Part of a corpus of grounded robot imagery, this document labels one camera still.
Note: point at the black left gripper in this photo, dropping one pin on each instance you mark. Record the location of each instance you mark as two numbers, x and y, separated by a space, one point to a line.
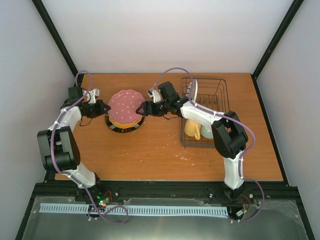
100 110

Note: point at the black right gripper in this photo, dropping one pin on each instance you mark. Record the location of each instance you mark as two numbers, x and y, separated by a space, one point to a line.
151 112

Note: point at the pink dotted scalloped plate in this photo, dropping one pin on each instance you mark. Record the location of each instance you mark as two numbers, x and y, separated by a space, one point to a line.
123 106

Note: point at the dark striped bottom plate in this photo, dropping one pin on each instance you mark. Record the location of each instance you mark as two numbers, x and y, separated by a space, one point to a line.
123 130

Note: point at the yellow scalloped plate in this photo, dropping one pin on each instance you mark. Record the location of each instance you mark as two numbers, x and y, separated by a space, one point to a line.
126 124

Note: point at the yellow ceramic mug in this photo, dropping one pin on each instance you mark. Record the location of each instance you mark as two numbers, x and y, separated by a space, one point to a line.
192 129

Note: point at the white plate with blue stripes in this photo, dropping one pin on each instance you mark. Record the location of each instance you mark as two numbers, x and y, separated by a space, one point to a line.
192 90

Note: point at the green patterned small bowl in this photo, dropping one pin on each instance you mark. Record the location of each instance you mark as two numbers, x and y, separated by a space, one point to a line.
206 133

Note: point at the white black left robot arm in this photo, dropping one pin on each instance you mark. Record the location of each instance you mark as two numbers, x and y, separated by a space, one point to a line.
57 145

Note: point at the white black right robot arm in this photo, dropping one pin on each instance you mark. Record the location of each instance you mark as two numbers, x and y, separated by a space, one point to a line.
229 136

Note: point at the small green-lit circuit board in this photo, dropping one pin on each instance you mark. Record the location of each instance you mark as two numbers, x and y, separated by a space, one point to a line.
106 201

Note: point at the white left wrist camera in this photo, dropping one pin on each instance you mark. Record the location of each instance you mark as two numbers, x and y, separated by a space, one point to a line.
93 95

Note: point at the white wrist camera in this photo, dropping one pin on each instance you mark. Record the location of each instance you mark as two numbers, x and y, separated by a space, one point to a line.
93 95
154 95

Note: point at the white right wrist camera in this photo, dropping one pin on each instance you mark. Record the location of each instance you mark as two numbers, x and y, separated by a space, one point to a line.
154 95

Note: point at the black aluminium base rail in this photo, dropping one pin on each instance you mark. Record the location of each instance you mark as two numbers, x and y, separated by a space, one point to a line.
212 192

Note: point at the light blue slotted cable duct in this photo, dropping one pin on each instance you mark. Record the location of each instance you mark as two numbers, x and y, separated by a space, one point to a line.
137 210

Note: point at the black left frame post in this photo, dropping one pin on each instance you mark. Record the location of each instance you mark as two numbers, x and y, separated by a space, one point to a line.
48 22

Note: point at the black frame post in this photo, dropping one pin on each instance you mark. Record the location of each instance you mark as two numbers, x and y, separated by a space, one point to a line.
48 22
282 28

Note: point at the black right frame post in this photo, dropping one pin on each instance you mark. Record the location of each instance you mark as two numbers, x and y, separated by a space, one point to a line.
282 28

